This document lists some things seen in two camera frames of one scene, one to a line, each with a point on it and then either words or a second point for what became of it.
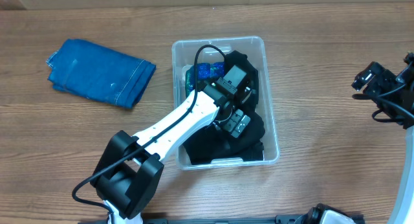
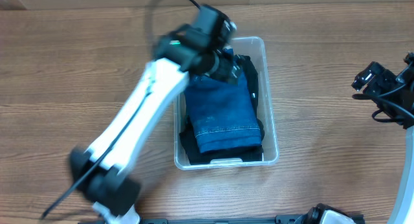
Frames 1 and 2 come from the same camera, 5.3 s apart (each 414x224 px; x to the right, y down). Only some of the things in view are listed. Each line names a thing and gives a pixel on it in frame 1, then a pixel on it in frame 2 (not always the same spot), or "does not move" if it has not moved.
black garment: x=213 y=143 does not move
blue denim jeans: x=90 y=70 to x=222 y=111
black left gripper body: x=232 y=121 to x=218 y=63
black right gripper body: x=378 y=78 does not move
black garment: x=242 y=60 does not move
